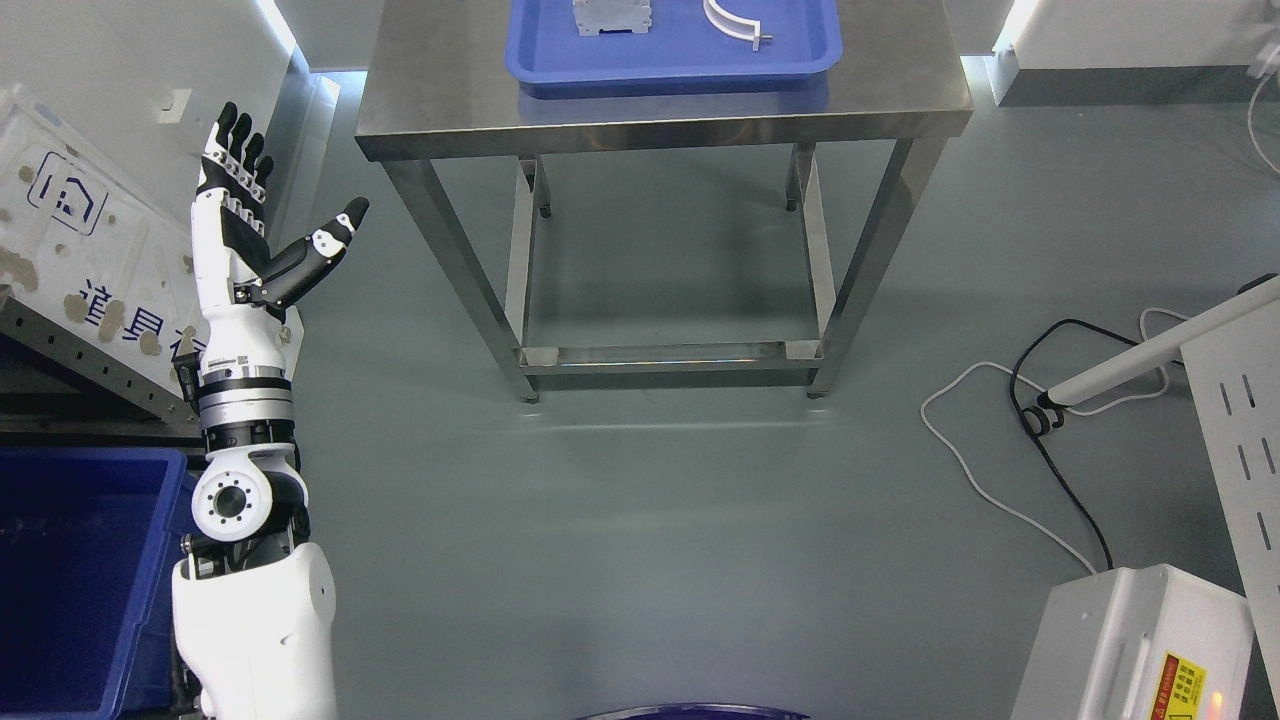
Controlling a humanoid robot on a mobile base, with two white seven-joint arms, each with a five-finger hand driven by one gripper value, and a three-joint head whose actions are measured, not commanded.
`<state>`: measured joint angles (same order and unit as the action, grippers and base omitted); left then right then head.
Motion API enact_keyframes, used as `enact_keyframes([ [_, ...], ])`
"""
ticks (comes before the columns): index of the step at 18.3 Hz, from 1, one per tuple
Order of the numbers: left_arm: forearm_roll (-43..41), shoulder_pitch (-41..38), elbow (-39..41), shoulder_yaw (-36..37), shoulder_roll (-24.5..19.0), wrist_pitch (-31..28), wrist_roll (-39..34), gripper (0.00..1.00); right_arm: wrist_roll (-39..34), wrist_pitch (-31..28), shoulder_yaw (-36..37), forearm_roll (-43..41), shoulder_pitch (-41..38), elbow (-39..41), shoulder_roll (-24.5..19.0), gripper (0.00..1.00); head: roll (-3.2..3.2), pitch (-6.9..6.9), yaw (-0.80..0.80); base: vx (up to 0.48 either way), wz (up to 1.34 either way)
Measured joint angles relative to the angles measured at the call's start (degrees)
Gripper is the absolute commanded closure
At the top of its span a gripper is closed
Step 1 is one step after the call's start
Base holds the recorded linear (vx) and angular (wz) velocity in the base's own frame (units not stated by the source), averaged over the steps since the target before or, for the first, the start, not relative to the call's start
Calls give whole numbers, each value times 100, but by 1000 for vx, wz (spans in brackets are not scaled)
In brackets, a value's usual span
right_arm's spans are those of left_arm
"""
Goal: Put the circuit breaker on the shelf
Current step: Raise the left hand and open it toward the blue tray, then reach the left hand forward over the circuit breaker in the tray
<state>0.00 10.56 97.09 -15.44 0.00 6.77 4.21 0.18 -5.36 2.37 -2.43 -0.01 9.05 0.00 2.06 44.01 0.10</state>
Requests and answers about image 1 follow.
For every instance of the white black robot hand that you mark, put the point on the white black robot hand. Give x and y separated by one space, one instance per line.
229 249

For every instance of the blue plastic tray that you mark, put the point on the blue plastic tray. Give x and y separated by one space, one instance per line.
681 54

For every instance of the blue robot base rim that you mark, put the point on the blue robot base rim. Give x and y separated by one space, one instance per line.
699 710

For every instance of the white equipment box warning label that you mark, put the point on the white equipment box warning label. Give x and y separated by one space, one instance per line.
1150 643

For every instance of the stainless steel table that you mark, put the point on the stainless steel table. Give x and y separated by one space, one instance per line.
433 92

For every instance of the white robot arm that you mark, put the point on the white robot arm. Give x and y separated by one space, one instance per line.
254 597

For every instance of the white pole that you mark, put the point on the white pole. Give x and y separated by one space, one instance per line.
1159 351

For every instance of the white wall socket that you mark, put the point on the white wall socket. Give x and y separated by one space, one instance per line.
173 106

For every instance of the blue storage bin left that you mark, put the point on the blue storage bin left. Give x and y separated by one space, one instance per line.
90 538

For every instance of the grey circuit breaker red switch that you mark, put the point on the grey circuit breaker red switch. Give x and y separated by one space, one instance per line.
610 17

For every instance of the white curved plastic bracket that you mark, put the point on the white curved plastic bracket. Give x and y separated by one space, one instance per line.
733 25

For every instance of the white perforated cabinet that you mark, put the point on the white perforated cabinet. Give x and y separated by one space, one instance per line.
1233 372

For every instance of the white sign panel blue text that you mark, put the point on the white sign panel blue text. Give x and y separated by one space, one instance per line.
83 246

